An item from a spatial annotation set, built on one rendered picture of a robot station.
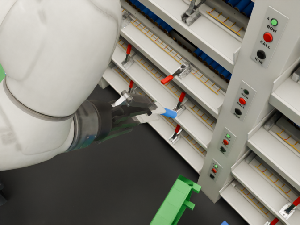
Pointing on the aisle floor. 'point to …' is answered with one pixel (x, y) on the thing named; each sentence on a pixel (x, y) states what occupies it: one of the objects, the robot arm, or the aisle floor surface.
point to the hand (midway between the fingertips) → (150, 112)
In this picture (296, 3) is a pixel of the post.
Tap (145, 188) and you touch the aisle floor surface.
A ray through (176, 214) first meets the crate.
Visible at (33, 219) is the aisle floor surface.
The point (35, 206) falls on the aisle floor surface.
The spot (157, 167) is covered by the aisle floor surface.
